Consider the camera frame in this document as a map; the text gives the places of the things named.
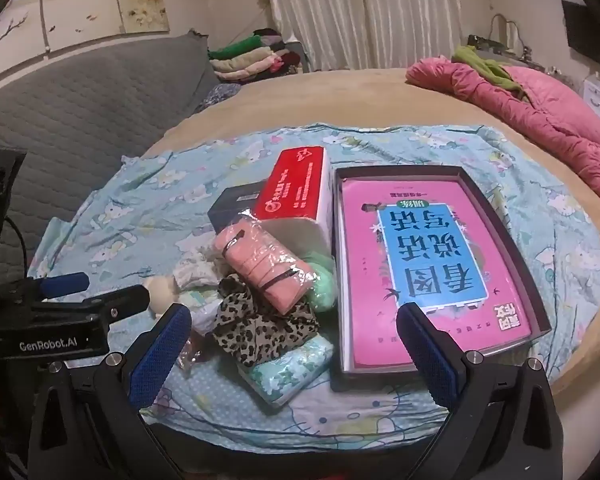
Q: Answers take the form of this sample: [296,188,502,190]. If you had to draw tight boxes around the red tissue pack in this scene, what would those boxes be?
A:
[254,146,333,256]

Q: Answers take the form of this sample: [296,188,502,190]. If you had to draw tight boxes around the painted wall panel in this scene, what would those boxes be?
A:
[0,0,173,86]

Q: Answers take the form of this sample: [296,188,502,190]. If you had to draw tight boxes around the teal printed tissue packet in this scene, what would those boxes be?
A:
[237,332,336,408]

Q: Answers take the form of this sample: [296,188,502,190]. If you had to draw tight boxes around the blue cartoon printed blanket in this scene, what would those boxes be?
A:
[32,122,600,456]

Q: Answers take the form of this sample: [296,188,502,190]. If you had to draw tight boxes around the bed with beige sheet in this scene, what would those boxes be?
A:
[140,67,600,396]

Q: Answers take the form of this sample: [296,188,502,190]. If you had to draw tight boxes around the white curtain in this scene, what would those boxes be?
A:
[260,0,473,73]

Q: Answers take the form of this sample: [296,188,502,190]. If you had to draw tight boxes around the grey quilted cover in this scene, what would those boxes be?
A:
[0,30,221,281]

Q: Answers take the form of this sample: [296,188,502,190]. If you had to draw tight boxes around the dark floral cloth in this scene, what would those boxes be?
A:
[195,82,243,113]

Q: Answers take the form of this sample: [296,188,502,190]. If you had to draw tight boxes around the leopard print scrunchie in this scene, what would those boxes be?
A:
[211,275,321,368]

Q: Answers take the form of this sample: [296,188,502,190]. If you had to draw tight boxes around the black box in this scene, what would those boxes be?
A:
[207,185,271,248]

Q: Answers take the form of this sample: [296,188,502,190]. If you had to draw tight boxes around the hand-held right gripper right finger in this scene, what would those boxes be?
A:
[396,302,566,480]

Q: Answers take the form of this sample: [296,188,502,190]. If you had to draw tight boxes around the white printed tissue packet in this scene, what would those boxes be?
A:
[180,290,226,336]

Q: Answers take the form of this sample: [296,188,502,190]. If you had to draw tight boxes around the green egg sponge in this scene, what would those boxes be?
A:
[300,252,341,313]

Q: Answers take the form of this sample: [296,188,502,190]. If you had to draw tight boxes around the pink packet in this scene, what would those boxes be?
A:
[211,215,313,313]

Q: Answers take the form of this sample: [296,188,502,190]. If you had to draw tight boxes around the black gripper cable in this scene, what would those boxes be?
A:
[0,215,31,278]

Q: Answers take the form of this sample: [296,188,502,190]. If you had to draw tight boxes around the green garment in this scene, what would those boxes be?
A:
[452,45,528,101]

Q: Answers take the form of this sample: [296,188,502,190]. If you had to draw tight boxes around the cluttered vanity table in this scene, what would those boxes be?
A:
[467,34,561,73]

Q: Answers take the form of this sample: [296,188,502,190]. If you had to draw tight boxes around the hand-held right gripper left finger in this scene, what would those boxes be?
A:
[27,304,193,480]

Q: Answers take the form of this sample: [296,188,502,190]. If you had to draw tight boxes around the beige plush bear toy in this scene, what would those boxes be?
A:
[142,275,181,318]

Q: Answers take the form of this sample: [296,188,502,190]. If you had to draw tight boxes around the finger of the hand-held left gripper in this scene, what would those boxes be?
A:
[40,272,91,301]
[87,284,152,328]

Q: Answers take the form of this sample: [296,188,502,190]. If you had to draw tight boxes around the pink quilt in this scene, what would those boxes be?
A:
[405,57,600,211]

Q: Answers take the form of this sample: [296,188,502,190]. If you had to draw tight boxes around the white framed mirror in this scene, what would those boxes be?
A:
[489,14,525,58]

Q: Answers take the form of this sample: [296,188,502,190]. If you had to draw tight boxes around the black wall television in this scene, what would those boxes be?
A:
[562,0,600,68]

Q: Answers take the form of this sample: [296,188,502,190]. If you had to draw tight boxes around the stack of folded clothes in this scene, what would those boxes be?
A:
[207,27,306,83]

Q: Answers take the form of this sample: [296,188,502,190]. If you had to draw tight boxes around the dark tray box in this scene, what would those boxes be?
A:
[330,165,552,393]

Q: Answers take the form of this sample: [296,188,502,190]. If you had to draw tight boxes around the pink and blue book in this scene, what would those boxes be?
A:
[340,177,533,363]

